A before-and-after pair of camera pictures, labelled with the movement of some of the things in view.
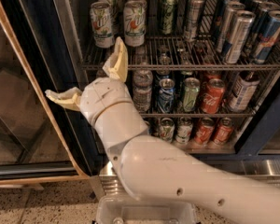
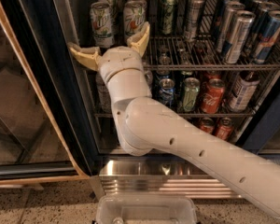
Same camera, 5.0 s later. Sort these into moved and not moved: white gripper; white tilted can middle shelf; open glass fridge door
Moved: white gripper
Not moved: white tilted can middle shelf; open glass fridge door
